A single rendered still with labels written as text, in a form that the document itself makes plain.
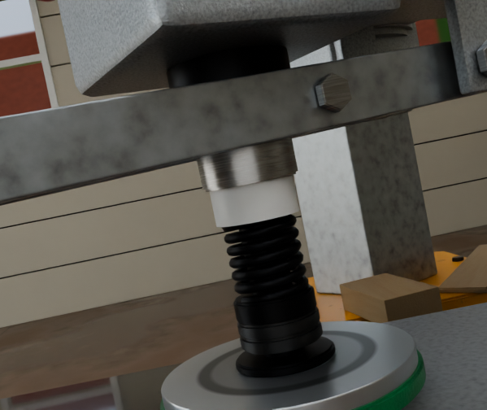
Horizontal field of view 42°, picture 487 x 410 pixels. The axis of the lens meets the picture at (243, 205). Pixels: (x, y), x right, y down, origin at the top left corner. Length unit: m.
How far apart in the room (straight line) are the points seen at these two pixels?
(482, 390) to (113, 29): 0.40
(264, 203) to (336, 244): 0.86
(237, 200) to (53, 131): 0.16
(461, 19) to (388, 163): 0.79
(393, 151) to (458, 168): 5.84
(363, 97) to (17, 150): 0.27
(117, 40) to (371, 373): 0.30
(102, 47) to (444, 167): 6.71
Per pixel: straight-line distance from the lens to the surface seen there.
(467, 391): 0.56
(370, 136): 1.31
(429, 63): 0.58
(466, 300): 1.24
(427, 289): 1.10
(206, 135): 0.45
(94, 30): 0.51
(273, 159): 0.49
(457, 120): 7.21
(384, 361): 0.51
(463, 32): 0.58
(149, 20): 0.41
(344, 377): 0.49
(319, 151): 1.33
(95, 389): 0.77
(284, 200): 0.50
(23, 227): 6.85
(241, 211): 0.49
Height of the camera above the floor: 1.08
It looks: 3 degrees down
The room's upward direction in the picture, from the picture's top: 11 degrees counter-clockwise
